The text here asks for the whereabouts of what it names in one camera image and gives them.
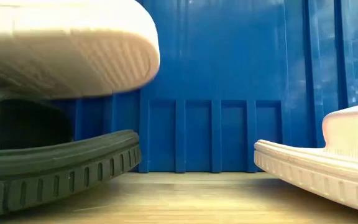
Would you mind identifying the pink rubber slide sandal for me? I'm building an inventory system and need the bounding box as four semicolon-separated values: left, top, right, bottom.
254;100;358;217
0;0;162;100

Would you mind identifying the blue plastic bin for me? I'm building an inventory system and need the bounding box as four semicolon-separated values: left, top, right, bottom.
50;0;358;174

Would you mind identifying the black rubber slide sandal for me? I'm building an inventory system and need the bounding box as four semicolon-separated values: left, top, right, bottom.
0;84;142;219

